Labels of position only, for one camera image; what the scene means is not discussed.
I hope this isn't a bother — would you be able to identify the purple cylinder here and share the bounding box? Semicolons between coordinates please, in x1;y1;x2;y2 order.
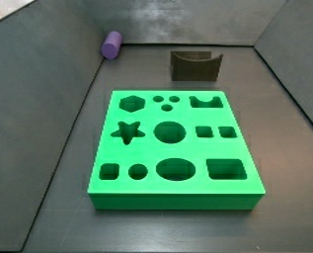
101;31;124;59

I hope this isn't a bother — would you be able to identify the green shape sorter block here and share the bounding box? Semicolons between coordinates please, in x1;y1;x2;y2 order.
88;90;265;210

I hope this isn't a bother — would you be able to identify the black curved cradle stand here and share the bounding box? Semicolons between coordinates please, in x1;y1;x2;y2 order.
171;51;224;81

